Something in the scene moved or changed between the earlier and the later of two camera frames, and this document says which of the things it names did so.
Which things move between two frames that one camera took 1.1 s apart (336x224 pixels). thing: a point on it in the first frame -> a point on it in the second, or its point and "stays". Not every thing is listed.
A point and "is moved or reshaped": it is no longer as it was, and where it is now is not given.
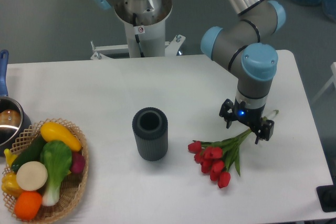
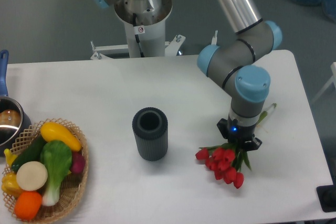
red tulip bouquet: x=216 y=158 is moved or reshaped
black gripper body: x=251 y=117 -> x=234 y=132
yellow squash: x=50 y=131 stays
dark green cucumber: x=31 y=153 stays
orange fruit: x=28 y=204 stays
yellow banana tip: x=10 y=157 stays
